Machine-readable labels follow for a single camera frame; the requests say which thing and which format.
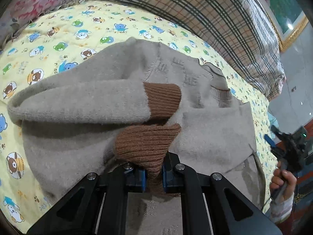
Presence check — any person right hand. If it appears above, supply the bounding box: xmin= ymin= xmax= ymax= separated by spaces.
xmin=270 ymin=161 xmax=297 ymax=204

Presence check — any beige knit sweater brown trim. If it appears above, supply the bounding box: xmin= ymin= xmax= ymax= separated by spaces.
xmin=7 ymin=38 xmax=265 ymax=234

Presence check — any floral ruffled pillow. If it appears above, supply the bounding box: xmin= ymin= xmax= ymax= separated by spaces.
xmin=1 ymin=0 xmax=78 ymax=45

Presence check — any gold framed floral painting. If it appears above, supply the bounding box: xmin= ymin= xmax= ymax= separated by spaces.
xmin=257 ymin=0 xmax=309 ymax=52

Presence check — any patterned sleeve forearm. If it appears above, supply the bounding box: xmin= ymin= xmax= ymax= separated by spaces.
xmin=270 ymin=193 xmax=294 ymax=224

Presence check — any yellow cartoon bear bedsheet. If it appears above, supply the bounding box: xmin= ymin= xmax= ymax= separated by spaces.
xmin=1 ymin=1 xmax=276 ymax=232

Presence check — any plaid checkered quilt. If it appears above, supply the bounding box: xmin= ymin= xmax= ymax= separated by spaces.
xmin=103 ymin=0 xmax=285 ymax=100

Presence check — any light blue cloth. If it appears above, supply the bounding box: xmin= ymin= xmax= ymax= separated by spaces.
xmin=267 ymin=112 xmax=279 ymax=133

